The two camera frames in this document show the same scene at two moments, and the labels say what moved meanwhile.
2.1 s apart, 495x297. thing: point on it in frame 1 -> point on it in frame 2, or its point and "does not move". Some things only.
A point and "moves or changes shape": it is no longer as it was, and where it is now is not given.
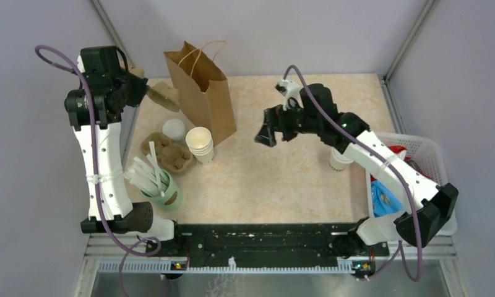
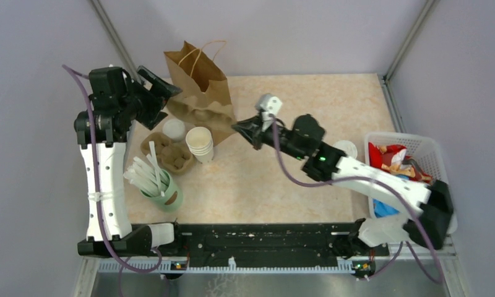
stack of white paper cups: x=199 y=142 does not move
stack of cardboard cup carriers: x=174 y=156 does not move
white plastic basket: x=429 y=156 does not move
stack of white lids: x=174 y=129 does not move
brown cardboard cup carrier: x=161 y=94 moves or changes shape
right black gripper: x=274 y=117 -> x=252 y=130
